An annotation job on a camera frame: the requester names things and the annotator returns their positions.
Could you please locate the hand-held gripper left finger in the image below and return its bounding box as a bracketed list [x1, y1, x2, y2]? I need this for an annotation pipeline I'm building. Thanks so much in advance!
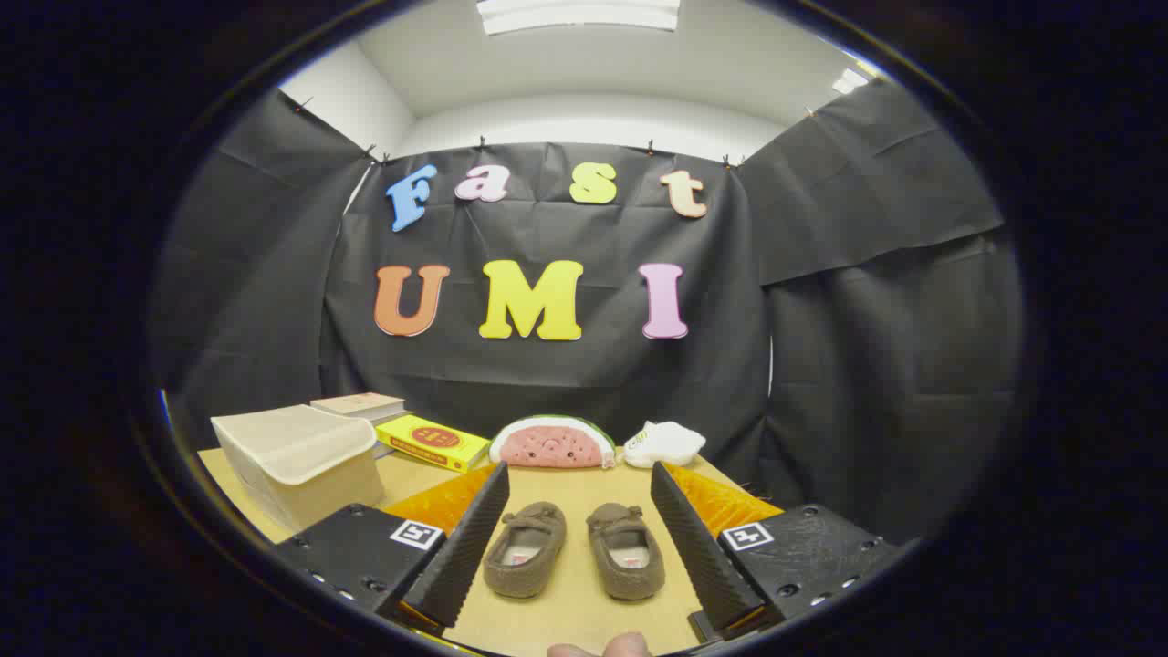
[274, 461, 511, 631]

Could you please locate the beige fabric storage box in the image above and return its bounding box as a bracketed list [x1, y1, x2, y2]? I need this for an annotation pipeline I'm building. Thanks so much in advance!
[210, 404, 386, 533]

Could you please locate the yellow book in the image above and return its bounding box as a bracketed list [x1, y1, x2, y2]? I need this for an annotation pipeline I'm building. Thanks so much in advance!
[375, 414, 493, 474]

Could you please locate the white plush toy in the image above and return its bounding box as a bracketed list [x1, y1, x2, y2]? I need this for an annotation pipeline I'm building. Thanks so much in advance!
[623, 421, 707, 469]

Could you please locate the watermelon slice plush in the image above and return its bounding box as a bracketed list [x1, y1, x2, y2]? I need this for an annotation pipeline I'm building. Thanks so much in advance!
[488, 415, 618, 470]

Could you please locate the brown fuzzy shoe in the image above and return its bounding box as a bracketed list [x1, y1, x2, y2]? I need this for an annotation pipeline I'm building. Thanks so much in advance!
[585, 503, 666, 601]
[483, 501, 568, 600]

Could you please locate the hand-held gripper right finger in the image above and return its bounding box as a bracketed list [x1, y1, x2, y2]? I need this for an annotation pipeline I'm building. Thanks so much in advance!
[650, 461, 902, 640]

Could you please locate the large ceiling light panel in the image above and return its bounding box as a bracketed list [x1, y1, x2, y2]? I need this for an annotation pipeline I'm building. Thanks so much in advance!
[475, 0, 682, 37]

